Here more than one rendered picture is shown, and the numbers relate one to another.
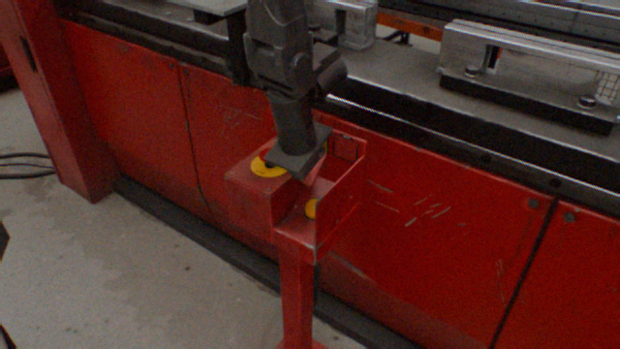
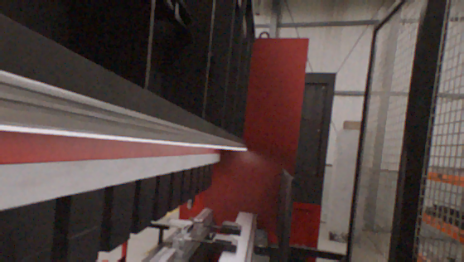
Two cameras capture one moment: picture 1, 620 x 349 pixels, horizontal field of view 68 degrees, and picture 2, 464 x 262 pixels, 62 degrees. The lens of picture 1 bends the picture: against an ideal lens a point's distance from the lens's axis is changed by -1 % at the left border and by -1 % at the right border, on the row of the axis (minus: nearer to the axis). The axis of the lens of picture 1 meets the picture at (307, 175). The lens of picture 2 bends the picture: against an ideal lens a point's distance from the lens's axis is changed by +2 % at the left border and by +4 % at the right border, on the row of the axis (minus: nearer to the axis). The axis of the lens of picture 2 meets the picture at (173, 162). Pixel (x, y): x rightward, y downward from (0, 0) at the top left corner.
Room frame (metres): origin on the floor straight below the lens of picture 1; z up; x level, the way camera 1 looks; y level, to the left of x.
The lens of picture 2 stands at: (0.23, -1.83, 1.45)
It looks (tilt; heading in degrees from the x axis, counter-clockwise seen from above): 3 degrees down; 67
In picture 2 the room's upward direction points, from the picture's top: 5 degrees clockwise
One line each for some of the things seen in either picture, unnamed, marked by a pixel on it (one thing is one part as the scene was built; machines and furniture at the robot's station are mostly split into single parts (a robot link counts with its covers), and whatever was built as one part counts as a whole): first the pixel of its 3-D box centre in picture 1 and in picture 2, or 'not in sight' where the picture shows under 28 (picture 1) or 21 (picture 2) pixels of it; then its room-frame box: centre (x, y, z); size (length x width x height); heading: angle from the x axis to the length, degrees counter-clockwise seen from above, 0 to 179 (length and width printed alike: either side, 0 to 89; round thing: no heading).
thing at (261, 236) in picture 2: not in sight; (261, 240); (1.35, -0.34, 1.02); 0.37 x 0.06 x 0.04; 54
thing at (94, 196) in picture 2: not in sight; (68, 227); (0.34, -1.04, 1.26); 0.15 x 0.09 x 0.17; 54
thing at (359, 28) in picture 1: (298, 9); (186, 240); (1.12, 0.02, 0.92); 0.39 x 0.06 x 0.10; 54
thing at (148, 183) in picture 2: not in sight; (133, 201); (0.58, -0.72, 1.26); 0.15 x 0.09 x 0.17; 54
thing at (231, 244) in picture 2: not in sight; (209, 240); (1.09, -0.30, 1.01); 0.26 x 0.12 x 0.05; 144
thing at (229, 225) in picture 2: not in sight; (218, 225); (1.29, -0.02, 1.01); 0.26 x 0.12 x 0.05; 144
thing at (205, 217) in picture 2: not in sight; (203, 220); (1.48, 0.51, 0.92); 0.50 x 0.06 x 0.10; 54
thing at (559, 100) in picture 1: (523, 96); not in sight; (0.75, -0.39, 0.89); 0.30 x 0.05 x 0.03; 54
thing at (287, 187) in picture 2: not in sight; (282, 209); (1.70, -0.05, 1.12); 1.13 x 0.02 x 0.44; 54
